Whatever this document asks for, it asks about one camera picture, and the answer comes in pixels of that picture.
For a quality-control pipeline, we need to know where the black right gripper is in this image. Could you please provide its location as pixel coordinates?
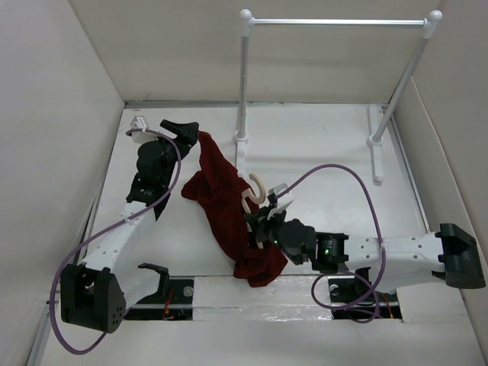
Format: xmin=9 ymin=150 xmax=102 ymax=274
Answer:
xmin=245 ymin=204 xmax=287 ymax=250

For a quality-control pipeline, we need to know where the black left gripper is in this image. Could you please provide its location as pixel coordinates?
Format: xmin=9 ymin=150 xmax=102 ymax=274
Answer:
xmin=149 ymin=121 xmax=197 ymax=186

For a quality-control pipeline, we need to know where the beige wooden hanger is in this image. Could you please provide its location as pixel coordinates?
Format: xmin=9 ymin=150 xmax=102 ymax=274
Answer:
xmin=241 ymin=172 xmax=268 ymax=249

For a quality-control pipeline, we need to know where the dark red t shirt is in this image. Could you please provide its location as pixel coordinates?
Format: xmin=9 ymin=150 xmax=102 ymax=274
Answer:
xmin=181 ymin=131 xmax=287 ymax=287

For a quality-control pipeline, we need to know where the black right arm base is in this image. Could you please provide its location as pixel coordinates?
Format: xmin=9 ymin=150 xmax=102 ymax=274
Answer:
xmin=326 ymin=266 xmax=403 ymax=321

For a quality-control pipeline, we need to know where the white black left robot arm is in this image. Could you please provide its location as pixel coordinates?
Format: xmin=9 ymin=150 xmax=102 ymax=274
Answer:
xmin=60 ymin=120 xmax=199 ymax=333

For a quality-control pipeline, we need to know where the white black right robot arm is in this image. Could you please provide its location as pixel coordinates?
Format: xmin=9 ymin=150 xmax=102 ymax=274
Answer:
xmin=244 ymin=207 xmax=486 ymax=300

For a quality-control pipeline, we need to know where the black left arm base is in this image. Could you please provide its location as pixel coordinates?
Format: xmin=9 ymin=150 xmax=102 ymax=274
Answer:
xmin=124 ymin=274 xmax=195 ymax=321

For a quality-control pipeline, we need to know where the white metal clothes rack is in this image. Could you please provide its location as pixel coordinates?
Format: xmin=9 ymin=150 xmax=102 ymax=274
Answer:
xmin=233 ymin=9 xmax=443 ymax=184

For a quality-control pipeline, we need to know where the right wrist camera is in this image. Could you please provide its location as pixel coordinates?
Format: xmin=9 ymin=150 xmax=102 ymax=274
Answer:
xmin=267 ymin=183 xmax=294 ymax=220

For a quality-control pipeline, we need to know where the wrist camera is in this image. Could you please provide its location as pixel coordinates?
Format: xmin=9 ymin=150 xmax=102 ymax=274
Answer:
xmin=267 ymin=183 xmax=294 ymax=220
xmin=130 ymin=116 xmax=148 ymax=131

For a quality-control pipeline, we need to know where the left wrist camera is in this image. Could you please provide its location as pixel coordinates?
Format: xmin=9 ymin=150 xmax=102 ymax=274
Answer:
xmin=130 ymin=116 xmax=148 ymax=131

